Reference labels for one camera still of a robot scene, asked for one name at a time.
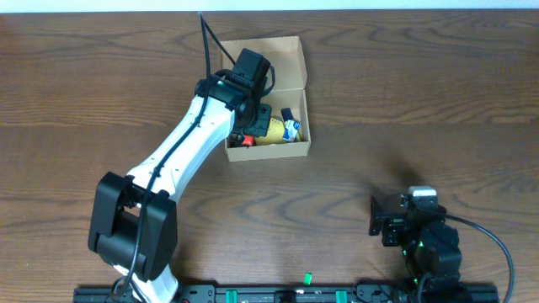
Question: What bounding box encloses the cardboard box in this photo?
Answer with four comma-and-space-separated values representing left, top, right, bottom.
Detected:
222, 36, 311, 162

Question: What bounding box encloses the yellow highlighter with blue cap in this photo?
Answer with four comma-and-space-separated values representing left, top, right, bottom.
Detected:
280, 108, 298, 125

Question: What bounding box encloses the red marker pen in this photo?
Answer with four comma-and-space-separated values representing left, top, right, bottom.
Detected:
241, 136, 256, 147

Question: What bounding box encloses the small white blue box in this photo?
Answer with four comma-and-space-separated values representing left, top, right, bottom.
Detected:
282, 120, 301, 142

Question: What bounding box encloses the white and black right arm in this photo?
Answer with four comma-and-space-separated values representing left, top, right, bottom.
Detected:
369, 194, 462, 295

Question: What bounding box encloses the small green clip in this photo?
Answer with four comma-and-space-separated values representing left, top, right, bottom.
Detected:
303, 272, 312, 285

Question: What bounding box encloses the black aluminium mounting rail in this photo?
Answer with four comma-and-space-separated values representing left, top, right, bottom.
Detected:
72, 283, 500, 303

